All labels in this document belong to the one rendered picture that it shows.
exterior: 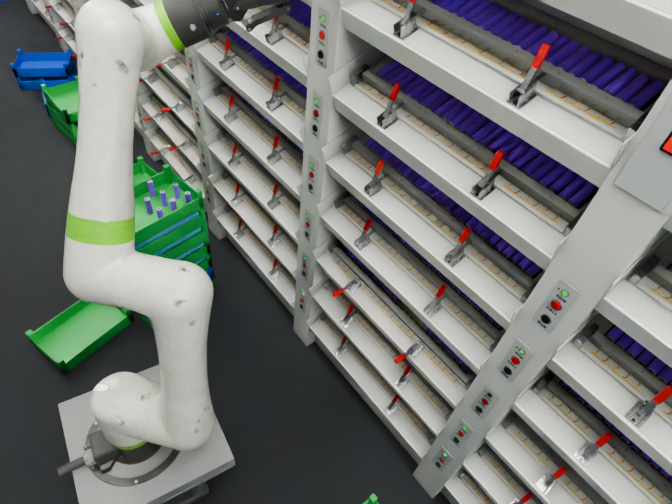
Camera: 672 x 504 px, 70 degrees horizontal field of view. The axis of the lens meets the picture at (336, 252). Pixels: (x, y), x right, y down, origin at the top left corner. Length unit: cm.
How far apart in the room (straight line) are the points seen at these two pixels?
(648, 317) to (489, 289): 30
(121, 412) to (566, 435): 97
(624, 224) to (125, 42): 81
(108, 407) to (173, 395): 20
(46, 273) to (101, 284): 141
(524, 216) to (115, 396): 97
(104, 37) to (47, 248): 167
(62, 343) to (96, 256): 118
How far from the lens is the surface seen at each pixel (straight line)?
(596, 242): 83
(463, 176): 97
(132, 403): 124
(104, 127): 91
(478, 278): 105
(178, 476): 142
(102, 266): 96
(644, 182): 76
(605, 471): 117
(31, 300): 230
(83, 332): 212
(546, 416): 116
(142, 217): 176
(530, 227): 91
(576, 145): 79
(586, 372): 102
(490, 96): 85
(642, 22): 73
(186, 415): 116
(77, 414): 156
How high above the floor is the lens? 167
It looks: 47 degrees down
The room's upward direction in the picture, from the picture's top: 8 degrees clockwise
